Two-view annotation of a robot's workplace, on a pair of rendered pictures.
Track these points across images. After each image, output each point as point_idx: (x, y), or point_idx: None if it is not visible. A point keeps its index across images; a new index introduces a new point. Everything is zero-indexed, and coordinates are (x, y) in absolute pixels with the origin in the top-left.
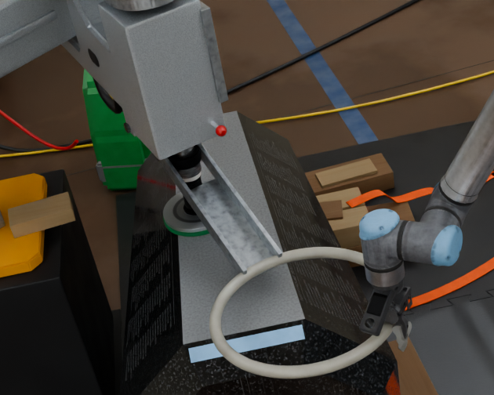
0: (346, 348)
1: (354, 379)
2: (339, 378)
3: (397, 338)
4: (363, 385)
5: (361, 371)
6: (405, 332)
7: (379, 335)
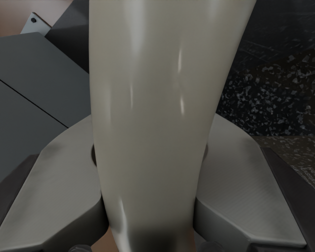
0: (282, 119)
1: (248, 80)
2: (275, 64)
3: (91, 141)
4: (231, 82)
5: (240, 98)
6: None
7: (123, 66)
